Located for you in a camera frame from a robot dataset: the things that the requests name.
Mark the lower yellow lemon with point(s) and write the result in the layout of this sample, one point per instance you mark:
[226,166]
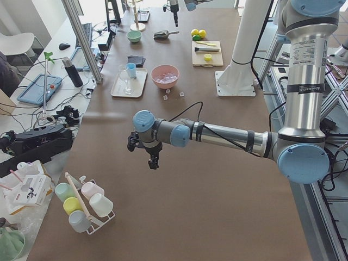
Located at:
[194,32]

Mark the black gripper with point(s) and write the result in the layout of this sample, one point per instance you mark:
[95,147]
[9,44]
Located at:
[153,149]
[173,6]

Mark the wooden mug tree stand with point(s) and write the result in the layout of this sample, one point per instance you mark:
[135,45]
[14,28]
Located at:
[136,25]

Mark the clear wine glass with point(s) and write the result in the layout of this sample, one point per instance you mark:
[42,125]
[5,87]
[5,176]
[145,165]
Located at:
[123,75]

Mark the green lime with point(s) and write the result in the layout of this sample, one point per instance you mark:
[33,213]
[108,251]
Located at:
[196,37]

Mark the white product box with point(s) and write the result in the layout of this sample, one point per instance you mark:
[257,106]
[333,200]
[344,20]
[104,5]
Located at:
[33,190]

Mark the cream rabbit serving tray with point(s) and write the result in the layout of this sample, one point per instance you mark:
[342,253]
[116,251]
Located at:
[136,85]

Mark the yellow plastic knife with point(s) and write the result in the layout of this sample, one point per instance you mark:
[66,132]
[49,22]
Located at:
[205,43]

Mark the pink bowl of ice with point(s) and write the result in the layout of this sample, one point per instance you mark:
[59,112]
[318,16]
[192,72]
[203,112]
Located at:
[165,76]

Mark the upper yellow lemon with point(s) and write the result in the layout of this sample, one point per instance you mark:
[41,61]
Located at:
[202,33]

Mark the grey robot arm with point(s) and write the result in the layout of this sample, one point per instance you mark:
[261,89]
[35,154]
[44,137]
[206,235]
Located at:
[191,5]
[298,147]

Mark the grey blue rack cup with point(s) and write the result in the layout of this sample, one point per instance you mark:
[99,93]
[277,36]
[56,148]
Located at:
[78,221]

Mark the yellow rack cup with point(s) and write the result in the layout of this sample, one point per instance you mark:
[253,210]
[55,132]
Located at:
[71,204]

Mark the steel muddler black tip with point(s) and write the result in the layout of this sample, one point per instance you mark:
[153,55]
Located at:
[201,49]

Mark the light blue plastic cup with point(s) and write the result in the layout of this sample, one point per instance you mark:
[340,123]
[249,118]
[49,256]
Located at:
[131,69]

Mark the white wire cup rack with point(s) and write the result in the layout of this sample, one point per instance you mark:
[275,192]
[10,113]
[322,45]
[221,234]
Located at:
[96,221]

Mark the pale green rack cup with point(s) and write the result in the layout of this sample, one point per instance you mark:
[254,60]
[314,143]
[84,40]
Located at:
[64,191]

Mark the stainless steel ice scoop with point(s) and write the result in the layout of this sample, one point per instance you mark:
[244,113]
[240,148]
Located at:
[164,34]

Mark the pale green bowl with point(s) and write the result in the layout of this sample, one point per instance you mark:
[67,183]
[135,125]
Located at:
[134,36]

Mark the black water bottle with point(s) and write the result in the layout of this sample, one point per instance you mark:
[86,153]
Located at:
[72,72]

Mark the pink rack cup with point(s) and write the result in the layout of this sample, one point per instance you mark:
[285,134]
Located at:
[88,189]

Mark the black frame tray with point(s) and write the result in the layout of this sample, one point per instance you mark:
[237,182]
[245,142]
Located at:
[143,16]

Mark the aluminium frame post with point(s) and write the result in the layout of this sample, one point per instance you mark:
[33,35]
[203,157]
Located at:
[73,16]

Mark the grey folded cloth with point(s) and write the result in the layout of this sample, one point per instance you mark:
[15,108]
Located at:
[137,60]

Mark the blue tablet teach pendant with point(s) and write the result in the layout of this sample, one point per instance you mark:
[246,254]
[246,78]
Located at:
[33,93]

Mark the white rack cup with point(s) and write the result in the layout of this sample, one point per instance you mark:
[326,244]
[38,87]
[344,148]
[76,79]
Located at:
[101,205]

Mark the half lemon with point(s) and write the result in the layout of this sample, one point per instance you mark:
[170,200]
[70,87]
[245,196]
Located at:
[208,57]

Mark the black equipment bag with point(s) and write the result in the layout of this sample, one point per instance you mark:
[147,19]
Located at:
[37,144]

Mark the black computer mouse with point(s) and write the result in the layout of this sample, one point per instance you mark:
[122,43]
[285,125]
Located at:
[64,46]

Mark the bamboo cutting board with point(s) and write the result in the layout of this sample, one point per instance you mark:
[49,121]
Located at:
[198,57]

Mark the yellow lemon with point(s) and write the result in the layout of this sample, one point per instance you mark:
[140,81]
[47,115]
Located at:
[194,32]
[202,33]

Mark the white chair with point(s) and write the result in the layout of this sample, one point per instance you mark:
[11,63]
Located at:
[18,44]

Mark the black keyboard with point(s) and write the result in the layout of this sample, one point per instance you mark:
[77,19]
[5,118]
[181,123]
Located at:
[85,33]

